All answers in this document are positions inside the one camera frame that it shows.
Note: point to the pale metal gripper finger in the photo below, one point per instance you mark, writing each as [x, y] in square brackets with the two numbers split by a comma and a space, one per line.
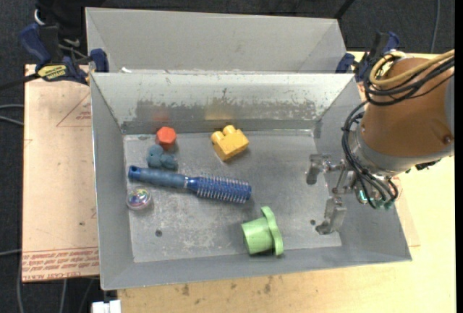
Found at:
[334, 214]
[318, 168]

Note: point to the green plastic cup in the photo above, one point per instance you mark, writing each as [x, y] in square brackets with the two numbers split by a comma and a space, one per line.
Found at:
[258, 235]

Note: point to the yellow toy brick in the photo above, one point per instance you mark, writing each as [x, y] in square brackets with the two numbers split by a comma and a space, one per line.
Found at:
[231, 144]

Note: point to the grey metal bin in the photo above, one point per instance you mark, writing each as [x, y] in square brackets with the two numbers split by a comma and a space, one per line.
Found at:
[224, 217]

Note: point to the blue hairbrush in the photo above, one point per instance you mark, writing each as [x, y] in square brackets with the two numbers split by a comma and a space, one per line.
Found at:
[202, 184]

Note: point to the orange hexagonal block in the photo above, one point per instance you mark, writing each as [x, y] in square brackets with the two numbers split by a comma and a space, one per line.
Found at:
[166, 137]

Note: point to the teal rubber toy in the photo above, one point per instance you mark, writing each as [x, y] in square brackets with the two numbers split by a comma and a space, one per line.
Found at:
[159, 159]

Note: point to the iridescent shiny ball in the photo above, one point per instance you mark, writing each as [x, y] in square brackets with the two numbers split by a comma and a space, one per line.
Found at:
[138, 199]

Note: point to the brown cardboard board red print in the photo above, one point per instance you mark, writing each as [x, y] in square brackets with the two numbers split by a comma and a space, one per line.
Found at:
[58, 174]

